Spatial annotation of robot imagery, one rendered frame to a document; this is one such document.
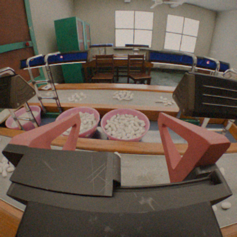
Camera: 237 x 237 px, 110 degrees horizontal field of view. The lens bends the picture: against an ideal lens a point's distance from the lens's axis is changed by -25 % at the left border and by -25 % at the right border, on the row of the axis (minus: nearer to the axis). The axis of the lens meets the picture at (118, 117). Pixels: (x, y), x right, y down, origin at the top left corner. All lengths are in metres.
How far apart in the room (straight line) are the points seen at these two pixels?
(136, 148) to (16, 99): 0.44
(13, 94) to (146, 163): 0.48
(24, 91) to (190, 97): 0.36
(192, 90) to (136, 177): 0.35
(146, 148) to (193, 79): 0.36
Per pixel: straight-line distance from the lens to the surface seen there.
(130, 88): 1.04
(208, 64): 0.90
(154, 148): 0.50
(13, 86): 0.31
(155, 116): 0.77
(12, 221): 0.51
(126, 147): 0.49
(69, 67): 3.19
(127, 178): 0.44
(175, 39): 5.77
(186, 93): 0.21
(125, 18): 5.32
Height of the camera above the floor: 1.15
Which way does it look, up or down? 37 degrees down
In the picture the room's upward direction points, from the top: straight up
